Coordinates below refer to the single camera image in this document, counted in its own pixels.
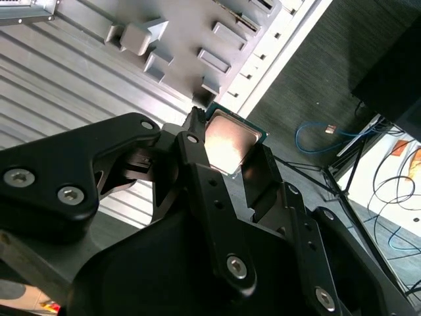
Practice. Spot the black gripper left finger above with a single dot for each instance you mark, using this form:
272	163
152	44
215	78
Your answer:
59	171

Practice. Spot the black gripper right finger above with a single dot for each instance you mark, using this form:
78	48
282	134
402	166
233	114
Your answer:
306	237

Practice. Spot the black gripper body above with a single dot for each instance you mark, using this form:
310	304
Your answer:
158	270

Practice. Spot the silver CPU green edge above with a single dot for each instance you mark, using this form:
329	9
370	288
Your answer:
230	145

